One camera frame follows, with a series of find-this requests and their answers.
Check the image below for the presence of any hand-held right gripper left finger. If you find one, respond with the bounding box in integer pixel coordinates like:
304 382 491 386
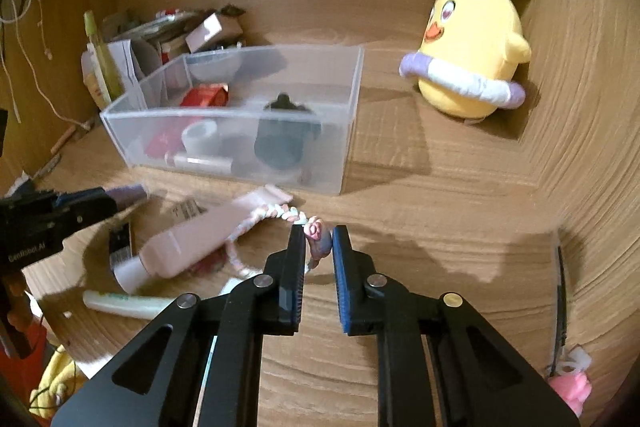
50 224 307 427

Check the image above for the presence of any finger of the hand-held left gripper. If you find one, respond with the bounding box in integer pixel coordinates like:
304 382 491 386
52 187 111 209
62 202 119 234

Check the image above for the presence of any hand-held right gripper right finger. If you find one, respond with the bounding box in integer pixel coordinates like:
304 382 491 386
332 224 581 427

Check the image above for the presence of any small purple bottle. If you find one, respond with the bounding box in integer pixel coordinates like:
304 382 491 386
106 184 149 209

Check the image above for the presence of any braided pink hair tie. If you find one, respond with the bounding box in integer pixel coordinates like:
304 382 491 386
225 202 333 275

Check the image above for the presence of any white and green tube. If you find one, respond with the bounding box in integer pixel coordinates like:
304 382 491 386
82 289 181 320

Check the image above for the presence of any pink cosmetic tube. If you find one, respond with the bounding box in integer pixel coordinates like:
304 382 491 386
114 184 293 295

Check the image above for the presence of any white tape roll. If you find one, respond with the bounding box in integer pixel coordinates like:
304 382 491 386
181 122 219 154

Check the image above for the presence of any dark green spray bottle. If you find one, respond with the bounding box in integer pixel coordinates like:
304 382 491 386
254 93 321 170

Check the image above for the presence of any red foil packet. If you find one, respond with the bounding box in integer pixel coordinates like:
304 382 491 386
147 83 232 160

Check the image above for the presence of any clear plastic storage box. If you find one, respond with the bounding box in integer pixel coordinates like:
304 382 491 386
100 45 365 195

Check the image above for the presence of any wooden stick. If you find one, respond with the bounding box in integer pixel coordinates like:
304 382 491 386
50 127 78 155

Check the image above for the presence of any white cosmetic pouch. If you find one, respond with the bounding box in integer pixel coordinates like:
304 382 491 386
81 49 113 108

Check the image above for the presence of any red cloth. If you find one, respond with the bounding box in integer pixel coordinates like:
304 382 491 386
0 322 48 388

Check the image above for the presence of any yellow spray bottle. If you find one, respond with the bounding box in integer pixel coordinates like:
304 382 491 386
82 10 123 100

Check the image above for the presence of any white folded paper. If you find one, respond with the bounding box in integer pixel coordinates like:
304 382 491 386
107 38 166 100

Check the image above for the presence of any yellow cloth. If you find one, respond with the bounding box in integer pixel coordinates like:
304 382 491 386
29 346 86 419

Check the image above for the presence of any pile of books and papers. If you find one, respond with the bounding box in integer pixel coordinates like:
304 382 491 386
102 4 246 52

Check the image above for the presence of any small white cardboard box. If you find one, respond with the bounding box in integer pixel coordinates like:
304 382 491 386
186 13 243 54

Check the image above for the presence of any pink charm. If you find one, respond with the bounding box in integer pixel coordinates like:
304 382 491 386
547 346 593 413

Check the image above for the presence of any yellow chick plush toy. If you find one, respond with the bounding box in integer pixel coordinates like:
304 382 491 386
398 0 535 125

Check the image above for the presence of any white cord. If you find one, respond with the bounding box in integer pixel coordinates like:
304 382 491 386
0 0 91 128

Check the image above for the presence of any black strap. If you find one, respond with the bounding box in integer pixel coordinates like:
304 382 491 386
552 232 568 375

